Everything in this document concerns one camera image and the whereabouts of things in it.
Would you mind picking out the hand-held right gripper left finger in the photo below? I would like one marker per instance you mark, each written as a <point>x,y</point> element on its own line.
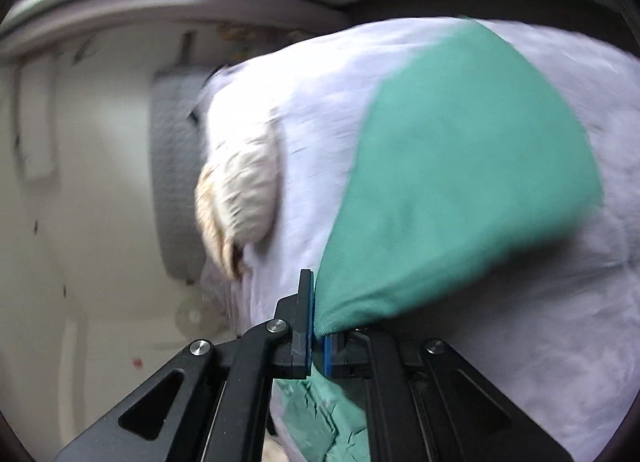
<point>310,314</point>

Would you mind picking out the light grey fleece blanket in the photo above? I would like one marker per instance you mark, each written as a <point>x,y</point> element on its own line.
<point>310,141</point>

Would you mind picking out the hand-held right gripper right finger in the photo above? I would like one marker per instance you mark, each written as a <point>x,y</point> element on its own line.
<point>329,357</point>

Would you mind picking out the cream quilted pillow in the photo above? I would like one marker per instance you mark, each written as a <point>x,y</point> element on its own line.
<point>240,192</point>

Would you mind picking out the green garment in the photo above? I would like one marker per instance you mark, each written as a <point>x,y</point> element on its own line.
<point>450,192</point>

